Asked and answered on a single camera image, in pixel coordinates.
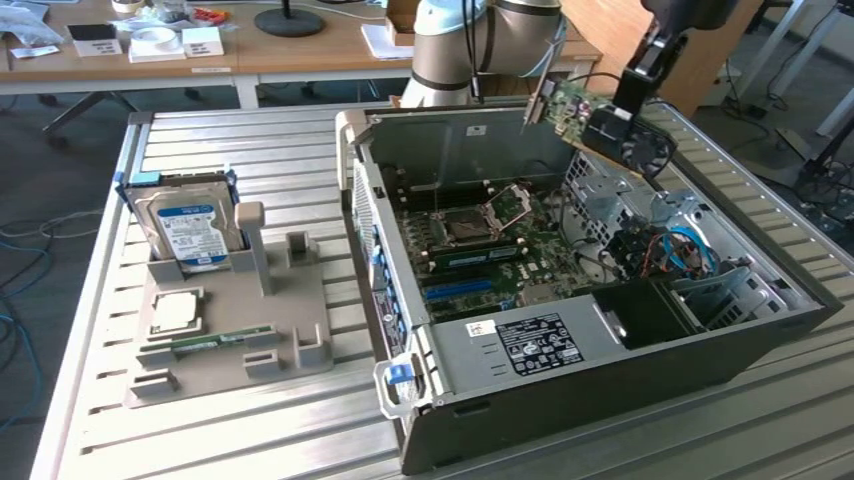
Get open black PC case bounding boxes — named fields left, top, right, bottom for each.
left=334, top=102, right=845, bottom=476

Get blue wire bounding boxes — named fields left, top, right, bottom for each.
left=664, top=225, right=723, bottom=280

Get orange small parts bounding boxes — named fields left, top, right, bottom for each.
left=190, top=7, right=232, bottom=27

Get blue expansion slot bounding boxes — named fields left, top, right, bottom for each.
left=421, top=278, right=502, bottom=302

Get clear plastic bag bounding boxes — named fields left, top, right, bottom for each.
left=0, top=3, right=66, bottom=47

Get white floor cable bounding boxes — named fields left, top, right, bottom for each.
left=0, top=207, right=105, bottom=242

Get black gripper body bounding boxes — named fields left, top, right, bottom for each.
left=640, top=0, right=743, bottom=32

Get grey power supply unit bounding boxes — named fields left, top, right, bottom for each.
left=410, top=293, right=629, bottom=397

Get white label card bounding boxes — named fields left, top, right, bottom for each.
left=7, top=44, right=61, bottom=61

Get grey parts rack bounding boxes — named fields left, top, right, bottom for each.
left=122, top=200, right=336, bottom=409

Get white tape roll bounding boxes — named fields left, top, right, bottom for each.
left=128, top=26, right=182, bottom=54

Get black round lamp base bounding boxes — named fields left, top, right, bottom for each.
left=252, top=0, right=328, bottom=38

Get wooden cabinet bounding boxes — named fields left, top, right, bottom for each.
left=559, top=0, right=763, bottom=117

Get CPU socket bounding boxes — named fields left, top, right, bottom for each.
left=430, top=205, right=516, bottom=247

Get green graphics card with fan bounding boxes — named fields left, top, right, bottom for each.
left=517, top=75, right=679, bottom=178

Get green RAM stick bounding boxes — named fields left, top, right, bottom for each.
left=433, top=243, right=522, bottom=270
left=141, top=325, right=276, bottom=352

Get orange wire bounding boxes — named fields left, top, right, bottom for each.
left=637, top=230, right=675, bottom=279

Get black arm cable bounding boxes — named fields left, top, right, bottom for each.
left=462, top=0, right=484, bottom=105

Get metal socket cover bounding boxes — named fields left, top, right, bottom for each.
left=481, top=183, right=536, bottom=232

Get silver CPU chip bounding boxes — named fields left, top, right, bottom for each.
left=148, top=292, right=205, bottom=335

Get flat white box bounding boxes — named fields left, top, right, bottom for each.
left=126, top=38, right=188, bottom=64

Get cardboard box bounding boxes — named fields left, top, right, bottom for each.
left=384, top=0, right=420, bottom=48

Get black and white box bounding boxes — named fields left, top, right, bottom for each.
left=65, top=22, right=124, bottom=58

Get small white box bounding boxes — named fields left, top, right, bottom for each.
left=180, top=25, right=225, bottom=58

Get hard disk with blue label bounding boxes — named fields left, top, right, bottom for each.
left=114, top=168, right=242, bottom=274

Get white paper stack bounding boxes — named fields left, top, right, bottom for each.
left=360, top=23, right=416, bottom=62

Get blue floor cable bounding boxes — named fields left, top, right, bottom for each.
left=0, top=238, right=50, bottom=434

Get wooden desk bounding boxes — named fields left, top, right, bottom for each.
left=0, top=0, right=603, bottom=110

